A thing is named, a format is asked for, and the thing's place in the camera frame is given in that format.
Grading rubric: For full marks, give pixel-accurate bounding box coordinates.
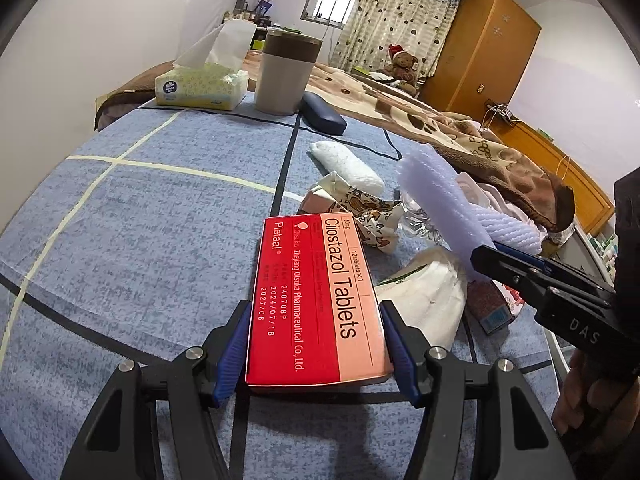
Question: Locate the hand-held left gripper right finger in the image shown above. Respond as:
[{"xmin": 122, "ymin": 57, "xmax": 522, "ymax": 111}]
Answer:
[{"xmin": 378, "ymin": 300, "xmax": 573, "ymax": 480}]

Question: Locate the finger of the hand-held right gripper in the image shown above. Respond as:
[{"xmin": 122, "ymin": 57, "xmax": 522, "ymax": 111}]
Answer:
[
  {"xmin": 495, "ymin": 242, "xmax": 626, "ymax": 296},
  {"xmin": 470, "ymin": 246, "xmax": 596, "ymax": 311}
]

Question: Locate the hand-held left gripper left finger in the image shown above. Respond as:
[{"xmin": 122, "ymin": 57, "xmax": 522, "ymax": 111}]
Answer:
[{"xmin": 60, "ymin": 300, "xmax": 253, "ymax": 480}]

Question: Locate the red white packet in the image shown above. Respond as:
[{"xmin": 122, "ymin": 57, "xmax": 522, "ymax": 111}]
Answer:
[{"xmin": 502, "ymin": 282, "xmax": 527, "ymax": 317}]

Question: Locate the red medicine box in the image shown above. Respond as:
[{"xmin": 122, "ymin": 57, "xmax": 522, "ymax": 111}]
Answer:
[{"xmin": 245, "ymin": 214, "xmax": 394, "ymax": 388}]

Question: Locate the white foam fruit net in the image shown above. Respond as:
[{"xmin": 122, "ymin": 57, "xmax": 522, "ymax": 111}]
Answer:
[{"xmin": 397, "ymin": 144, "xmax": 543, "ymax": 281}]

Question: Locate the clear plastic bottle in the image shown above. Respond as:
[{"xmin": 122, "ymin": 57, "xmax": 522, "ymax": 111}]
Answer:
[{"xmin": 397, "ymin": 187, "xmax": 443, "ymax": 243}]

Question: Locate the person's right hand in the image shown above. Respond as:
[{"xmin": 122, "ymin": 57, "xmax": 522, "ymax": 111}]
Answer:
[{"xmin": 552, "ymin": 347, "xmax": 640, "ymax": 456}]

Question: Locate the grey drawer cabinet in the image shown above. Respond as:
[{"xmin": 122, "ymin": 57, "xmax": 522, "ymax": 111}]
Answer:
[{"xmin": 560, "ymin": 220, "xmax": 618, "ymax": 286}]

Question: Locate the white paper bag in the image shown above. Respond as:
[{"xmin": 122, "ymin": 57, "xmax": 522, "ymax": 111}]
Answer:
[{"xmin": 375, "ymin": 246, "xmax": 469, "ymax": 352}]

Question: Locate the wooden headboard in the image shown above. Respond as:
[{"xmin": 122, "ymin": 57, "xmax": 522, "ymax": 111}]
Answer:
[{"xmin": 492, "ymin": 120, "xmax": 616, "ymax": 236}]

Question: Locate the blue checked cloth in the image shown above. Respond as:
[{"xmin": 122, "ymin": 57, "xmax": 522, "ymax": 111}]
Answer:
[{"xmin": 0, "ymin": 92, "xmax": 566, "ymax": 480}]

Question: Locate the power strip with chargers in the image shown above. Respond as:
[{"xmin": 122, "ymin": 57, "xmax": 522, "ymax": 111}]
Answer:
[{"xmin": 482, "ymin": 100, "xmax": 521, "ymax": 123}]

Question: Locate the brown patterned blanket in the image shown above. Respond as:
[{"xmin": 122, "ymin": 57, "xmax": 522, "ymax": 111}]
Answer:
[{"xmin": 95, "ymin": 57, "xmax": 576, "ymax": 233}]

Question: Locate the crumpled printed wrapper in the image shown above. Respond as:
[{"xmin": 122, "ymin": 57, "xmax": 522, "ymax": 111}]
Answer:
[{"xmin": 298, "ymin": 171, "xmax": 403, "ymax": 251}]

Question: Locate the white textured wad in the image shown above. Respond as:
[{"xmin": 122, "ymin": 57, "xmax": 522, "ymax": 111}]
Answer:
[{"xmin": 308, "ymin": 141, "xmax": 386, "ymax": 196}]

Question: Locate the wooden wardrobe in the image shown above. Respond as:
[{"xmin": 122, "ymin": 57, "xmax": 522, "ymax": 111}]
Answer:
[{"xmin": 417, "ymin": 0, "xmax": 542, "ymax": 113}]

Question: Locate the brown teddy bear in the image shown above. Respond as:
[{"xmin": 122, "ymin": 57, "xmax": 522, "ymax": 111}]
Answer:
[{"xmin": 382, "ymin": 44, "xmax": 420, "ymax": 97}]

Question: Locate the dark blue glasses case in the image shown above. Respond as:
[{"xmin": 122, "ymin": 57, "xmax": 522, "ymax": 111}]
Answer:
[{"xmin": 299, "ymin": 91, "xmax": 348, "ymax": 136}]

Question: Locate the yellow tissue box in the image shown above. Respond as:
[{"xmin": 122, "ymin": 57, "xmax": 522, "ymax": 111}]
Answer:
[{"xmin": 154, "ymin": 20, "xmax": 258, "ymax": 111}]

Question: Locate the beige cup with brown band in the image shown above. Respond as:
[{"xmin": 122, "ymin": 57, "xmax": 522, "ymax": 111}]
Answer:
[{"xmin": 254, "ymin": 29, "xmax": 322, "ymax": 116}]

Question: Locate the heart patterned curtain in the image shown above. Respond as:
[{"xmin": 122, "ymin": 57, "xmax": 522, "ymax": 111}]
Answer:
[{"xmin": 330, "ymin": 0, "xmax": 463, "ymax": 78}]

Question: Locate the barred window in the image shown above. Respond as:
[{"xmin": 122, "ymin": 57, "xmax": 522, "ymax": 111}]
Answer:
[{"xmin": 300, "ymin": 0, "xmax": 361, "ymax": 28}]

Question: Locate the cluttered desk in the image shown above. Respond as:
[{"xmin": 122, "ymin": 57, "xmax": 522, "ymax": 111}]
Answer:
[{"xmin": 222, "ymin": 0, "xmax": 301, "ymax": 53}]

